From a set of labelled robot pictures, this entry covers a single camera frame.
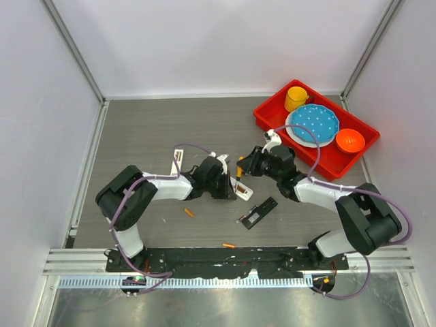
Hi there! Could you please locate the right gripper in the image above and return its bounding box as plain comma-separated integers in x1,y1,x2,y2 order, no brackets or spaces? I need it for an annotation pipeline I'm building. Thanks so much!
237,146,281,182

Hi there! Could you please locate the orange handle screwdriver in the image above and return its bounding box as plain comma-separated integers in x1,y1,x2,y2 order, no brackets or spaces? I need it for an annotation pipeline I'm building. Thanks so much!
236,166,244,182

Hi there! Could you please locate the black battery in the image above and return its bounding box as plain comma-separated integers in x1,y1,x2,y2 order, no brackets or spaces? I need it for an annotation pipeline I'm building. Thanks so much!
235,216,246,223
248,206,258,214

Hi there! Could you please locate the black remote control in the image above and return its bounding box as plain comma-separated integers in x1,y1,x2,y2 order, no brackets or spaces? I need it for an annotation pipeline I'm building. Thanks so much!
241,197,277,230

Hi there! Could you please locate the white remote with orange batteries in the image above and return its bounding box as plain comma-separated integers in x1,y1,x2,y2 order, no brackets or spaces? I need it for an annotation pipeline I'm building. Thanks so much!
170,149,184,176

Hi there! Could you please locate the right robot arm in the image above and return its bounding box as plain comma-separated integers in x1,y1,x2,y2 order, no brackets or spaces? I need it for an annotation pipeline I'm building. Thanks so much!
237,145,402,269

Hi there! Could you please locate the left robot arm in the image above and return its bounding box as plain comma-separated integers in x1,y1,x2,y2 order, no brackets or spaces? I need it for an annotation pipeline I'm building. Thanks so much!
95,155,237,272

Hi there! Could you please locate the white grey plate underneath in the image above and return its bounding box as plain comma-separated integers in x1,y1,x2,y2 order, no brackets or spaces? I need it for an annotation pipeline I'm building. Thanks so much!
285,113,316,149

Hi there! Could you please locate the red plastic tray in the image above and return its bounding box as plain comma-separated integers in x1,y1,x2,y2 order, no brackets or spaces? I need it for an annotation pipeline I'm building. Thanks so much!
253,80,380,181

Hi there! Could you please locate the yellow cup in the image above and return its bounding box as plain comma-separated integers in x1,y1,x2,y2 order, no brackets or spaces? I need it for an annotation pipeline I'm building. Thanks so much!
284,87,313,112

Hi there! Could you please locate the blue polka dot plate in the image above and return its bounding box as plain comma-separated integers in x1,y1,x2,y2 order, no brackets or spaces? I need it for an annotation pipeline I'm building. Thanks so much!
290,104,340,144

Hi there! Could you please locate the orange bowl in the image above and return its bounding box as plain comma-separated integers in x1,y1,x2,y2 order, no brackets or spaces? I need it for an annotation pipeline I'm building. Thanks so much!
335,129,366,154

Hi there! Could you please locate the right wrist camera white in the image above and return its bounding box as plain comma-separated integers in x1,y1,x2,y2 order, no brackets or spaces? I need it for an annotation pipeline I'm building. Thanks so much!
262,129,282,153

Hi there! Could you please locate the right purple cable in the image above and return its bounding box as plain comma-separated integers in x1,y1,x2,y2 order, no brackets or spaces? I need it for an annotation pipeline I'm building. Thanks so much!
272,124,414,300

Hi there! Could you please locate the purple cable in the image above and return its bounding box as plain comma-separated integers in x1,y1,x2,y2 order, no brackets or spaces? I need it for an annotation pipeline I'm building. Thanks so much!
107,142,215,296
272,124,414,300

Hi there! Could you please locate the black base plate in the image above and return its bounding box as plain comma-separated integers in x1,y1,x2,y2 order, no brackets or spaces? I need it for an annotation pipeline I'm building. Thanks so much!
104,247,349,279

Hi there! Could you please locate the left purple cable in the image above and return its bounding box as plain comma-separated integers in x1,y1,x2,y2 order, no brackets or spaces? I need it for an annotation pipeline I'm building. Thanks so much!
107,142,215,296

